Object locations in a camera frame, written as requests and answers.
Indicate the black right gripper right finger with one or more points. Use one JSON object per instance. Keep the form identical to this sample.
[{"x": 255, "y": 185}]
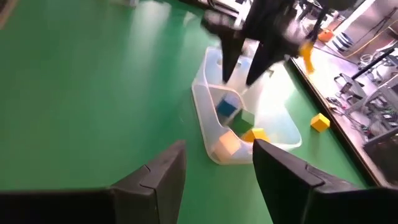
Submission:
[{"x": 311, "y": 199}]

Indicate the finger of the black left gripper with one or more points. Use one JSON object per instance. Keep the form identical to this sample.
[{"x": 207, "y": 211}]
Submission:
[
  {"x": 261, "y": 65},
  {"x": 230, "y": 59}
]

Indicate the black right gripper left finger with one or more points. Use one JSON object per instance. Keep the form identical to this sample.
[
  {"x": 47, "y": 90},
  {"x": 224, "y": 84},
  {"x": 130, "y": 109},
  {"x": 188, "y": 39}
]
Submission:
[{"x": 93, "y": 205}]

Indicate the blue foam cube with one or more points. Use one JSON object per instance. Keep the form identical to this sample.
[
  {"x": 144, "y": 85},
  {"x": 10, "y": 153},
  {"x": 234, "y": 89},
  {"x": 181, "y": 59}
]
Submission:
[{"x": 226, "y": 108}]

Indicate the green foam cube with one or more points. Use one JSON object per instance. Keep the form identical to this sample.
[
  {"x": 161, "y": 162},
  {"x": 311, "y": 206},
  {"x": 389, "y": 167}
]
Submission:
[{"x": 242, "y": 123}]

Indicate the small yellow foam block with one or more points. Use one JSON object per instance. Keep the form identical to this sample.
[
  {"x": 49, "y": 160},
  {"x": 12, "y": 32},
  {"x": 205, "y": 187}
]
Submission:
[{"x": 255, "y": 135}]

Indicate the yellow foam cube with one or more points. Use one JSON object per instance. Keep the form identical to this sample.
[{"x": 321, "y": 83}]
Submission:
[
  {"x": 320, "y": 122},
  {"x": 227, "y": 144}
]

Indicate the yellow tag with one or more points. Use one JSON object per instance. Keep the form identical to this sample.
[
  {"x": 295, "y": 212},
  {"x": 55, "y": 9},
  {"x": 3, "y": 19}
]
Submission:
[{"x": 308, "y": 57}]

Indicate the orange object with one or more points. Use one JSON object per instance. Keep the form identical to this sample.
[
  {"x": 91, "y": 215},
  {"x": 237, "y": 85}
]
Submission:
[{"x": 326, "y": 35}]

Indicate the blue white striped object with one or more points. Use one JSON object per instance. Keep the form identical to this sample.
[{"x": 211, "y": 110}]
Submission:
[{"x": 342, "y": 43}]

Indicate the black stand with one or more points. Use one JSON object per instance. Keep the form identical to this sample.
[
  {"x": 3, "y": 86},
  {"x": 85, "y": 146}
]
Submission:
[{"x": 373, "y": 63}]

